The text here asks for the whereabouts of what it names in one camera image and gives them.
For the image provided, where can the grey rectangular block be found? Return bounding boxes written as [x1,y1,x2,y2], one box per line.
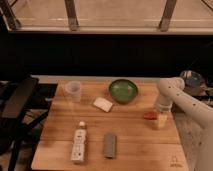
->
[104,133,117,159]

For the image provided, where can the green ceramic bowl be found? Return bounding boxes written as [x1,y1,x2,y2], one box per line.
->
[108,79,138,104]

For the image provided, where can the white bottle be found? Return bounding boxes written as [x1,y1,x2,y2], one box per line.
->
[71,121,87,164]

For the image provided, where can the clear plastic measuring cup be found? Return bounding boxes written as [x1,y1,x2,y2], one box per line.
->
[65,81,81,102]

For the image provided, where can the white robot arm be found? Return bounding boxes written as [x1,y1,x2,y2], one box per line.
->
[154,77,213,171]

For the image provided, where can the black chair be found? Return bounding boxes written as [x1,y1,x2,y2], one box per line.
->
[0,77,49,171]

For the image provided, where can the wooden cutting board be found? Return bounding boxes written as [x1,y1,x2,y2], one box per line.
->
[31,81,189,171]

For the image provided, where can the round metal object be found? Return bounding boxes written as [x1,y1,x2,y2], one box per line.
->
[180,70,204,96]

